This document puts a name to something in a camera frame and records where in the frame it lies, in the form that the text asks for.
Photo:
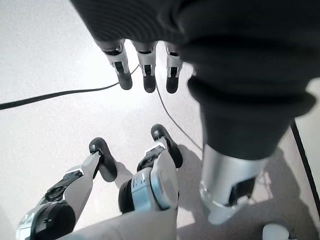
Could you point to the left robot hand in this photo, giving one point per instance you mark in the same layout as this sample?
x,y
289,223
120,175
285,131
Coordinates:
x,y
237,50

